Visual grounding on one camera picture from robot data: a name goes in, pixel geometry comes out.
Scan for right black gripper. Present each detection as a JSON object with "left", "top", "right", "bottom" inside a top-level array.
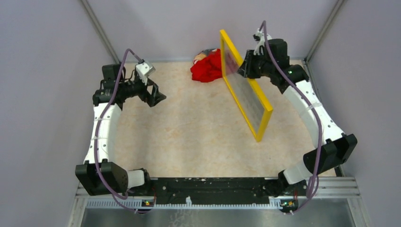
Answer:
[{"left": 236, "top": 50, "right": 273, "bottom": 79}]

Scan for yellow wooden photo frame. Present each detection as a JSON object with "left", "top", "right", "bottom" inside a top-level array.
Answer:
[{"left": 219, "top": 29, "right": 273, "bottom": 142}]

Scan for clear plastic sheet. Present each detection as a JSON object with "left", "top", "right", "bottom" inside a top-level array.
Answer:
[{"left": 223, "top": 43, "right": 265, "bottom": 135}]

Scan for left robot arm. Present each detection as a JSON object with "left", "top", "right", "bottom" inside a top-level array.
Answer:
[{"left": 75, "top": 61, "right": 166, "bottom": 198}]

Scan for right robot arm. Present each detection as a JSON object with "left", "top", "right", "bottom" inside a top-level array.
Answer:
[{"left": 237, "top": 38, "right": 357, "bottom": 195}]

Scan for red crumpled cloth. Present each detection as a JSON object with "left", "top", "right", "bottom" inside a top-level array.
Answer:
[{"left": 190, "top": 48, "right": 223, "bottom": 83}]

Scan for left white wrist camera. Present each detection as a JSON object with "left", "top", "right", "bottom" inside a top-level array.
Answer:
[{"left": 135, "top": 60, "right": 156, "bottom": 85}]

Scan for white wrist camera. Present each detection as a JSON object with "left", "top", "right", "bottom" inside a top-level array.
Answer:
[
  {"left": 253, "top": 27, "right": 272, "bottom": 55},
  {"left": 135, "top": 60, "right": 156, "bottom": 85}
]

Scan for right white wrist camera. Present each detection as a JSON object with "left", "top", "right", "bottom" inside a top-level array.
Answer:
[{"left": 253, "top": 27, "right": 272, "bottom": 55}]

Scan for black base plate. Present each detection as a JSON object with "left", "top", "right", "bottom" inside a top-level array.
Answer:
[{"left": 128, "top": 177, "right": 306, "bottom": 205}]

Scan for aluminium front rail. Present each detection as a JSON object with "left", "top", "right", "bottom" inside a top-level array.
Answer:
[{"left": 68, "top": 177, "right": 373, "bottom": 227}]

